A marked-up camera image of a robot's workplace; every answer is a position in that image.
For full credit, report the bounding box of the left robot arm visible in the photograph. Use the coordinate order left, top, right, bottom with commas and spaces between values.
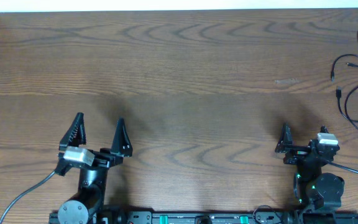
49, 113, 133, 224

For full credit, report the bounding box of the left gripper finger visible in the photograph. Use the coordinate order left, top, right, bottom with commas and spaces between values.
59, 113, 86, 151
110, 118, 133, 157

